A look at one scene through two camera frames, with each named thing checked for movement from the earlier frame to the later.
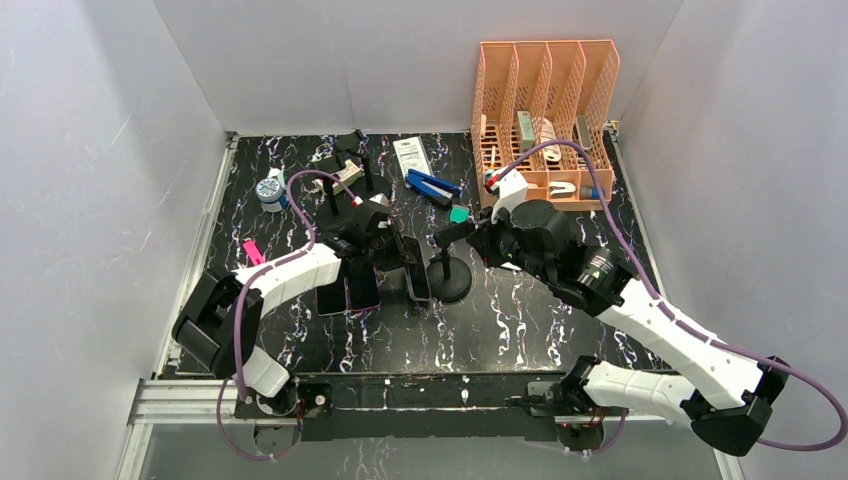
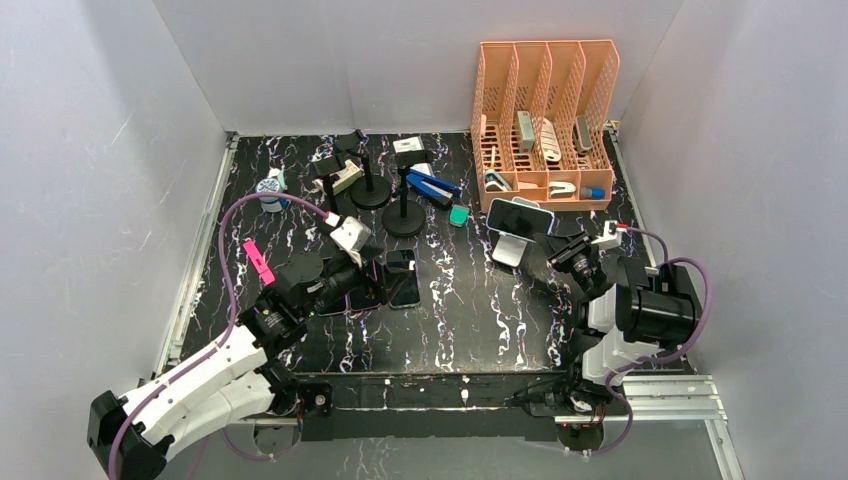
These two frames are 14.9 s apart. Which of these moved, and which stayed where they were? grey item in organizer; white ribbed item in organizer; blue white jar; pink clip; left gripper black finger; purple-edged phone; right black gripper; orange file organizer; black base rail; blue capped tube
Moved: right black gripper; left gripper black finger
Stayed: orange file organizer; blue capped tube; blue white jar; white ribbed item in organizer; pink clip; grey item in organizer; black base rail; purple-edged phone
